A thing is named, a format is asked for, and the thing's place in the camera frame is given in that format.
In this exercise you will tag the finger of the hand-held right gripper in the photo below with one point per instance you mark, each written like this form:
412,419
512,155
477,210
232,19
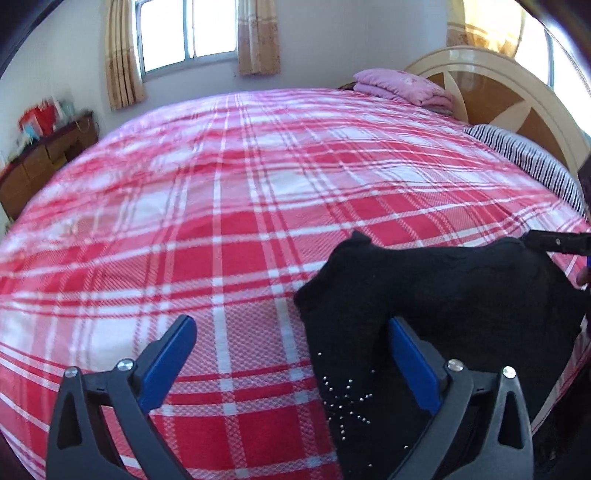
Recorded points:
554,242

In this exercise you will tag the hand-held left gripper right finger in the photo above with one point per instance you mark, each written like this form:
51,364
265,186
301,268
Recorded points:
415,364

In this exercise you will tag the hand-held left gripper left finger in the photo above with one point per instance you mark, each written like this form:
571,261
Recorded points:
171,360

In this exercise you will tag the black pants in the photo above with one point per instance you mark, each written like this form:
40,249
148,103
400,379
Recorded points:
415,286

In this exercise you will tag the striped pillow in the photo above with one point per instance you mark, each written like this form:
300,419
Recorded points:
531,157

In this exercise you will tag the red plaid blanket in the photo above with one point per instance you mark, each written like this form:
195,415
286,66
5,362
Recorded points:
184,207

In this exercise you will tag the cream and wood headboard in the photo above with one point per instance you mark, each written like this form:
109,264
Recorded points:
498,99

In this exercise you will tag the bright side window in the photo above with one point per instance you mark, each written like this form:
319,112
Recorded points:
531,46

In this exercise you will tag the pink folded quilt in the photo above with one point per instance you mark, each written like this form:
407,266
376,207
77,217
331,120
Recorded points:
401,85

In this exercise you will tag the yellow curtain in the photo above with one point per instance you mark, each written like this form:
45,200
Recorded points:
485,27

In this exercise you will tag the wooden cabinet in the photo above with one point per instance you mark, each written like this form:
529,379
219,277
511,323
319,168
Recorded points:
41,157

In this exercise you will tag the red bag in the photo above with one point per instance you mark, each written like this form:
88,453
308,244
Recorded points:
37,121

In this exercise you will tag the beige patterned curtain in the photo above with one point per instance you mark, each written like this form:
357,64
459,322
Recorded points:
122,55
258,37

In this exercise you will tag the sliding window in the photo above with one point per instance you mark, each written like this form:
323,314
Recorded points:
207,27

